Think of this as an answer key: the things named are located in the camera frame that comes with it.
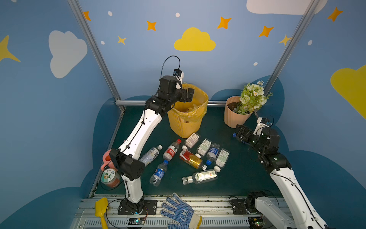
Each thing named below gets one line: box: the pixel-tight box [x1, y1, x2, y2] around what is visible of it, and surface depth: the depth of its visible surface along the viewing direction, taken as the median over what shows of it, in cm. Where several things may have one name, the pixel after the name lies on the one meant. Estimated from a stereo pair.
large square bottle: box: [182, 168, 218, 186], surface depth 82 cm
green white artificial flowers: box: [232, 80, 274, 115], surface depth 93 cm
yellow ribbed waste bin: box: [167, 83, 209, 139], surface depth 92 cm
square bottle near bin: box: [181, 132, 201, 151], surface depth 100 cm
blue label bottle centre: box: [205, 142, 221, 166], surface depth 92 cm
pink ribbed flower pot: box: [223, 95, 255, 129], surface depth 101 cm
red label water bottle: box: [162, 138, 183, 162], surface depth 91 cm
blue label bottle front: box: [149, 159, 170, 188], surface depth 84 cm
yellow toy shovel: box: [95, 197, 109, 229], surface depth 74 cm
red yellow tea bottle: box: [179, 149, 208, 171], surface depth 88 cm
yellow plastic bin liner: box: [171, 83, 209, 123], surface depth 88 cm
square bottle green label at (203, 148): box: [194, 138, 213, 159], surface depth 96 cm
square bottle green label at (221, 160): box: [213, 147, 231, 173], surface depth 92 cm
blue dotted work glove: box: [160, 192, 203, 229], surface depth 73 cm
